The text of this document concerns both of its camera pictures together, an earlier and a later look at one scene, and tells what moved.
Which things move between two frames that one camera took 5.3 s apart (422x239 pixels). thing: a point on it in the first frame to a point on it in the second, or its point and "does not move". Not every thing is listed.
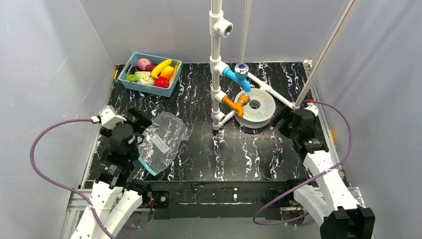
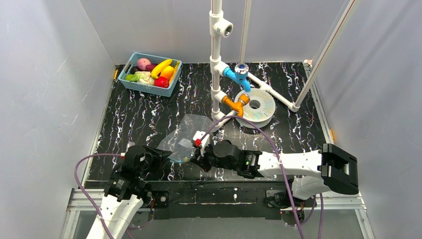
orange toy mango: x=167 y=72 does not move
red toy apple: x=161 y=82 does not move
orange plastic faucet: x=244 y=99 does not move
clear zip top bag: x=161 y=139 to x=179 y=141
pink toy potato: x=142 y=62 does not move
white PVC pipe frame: x=220 y=26 does not move
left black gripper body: x=137 y=118 to x=153 y=158
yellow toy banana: x=157 y=70 does not move
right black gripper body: x=290 y=120 to x=203 y=155
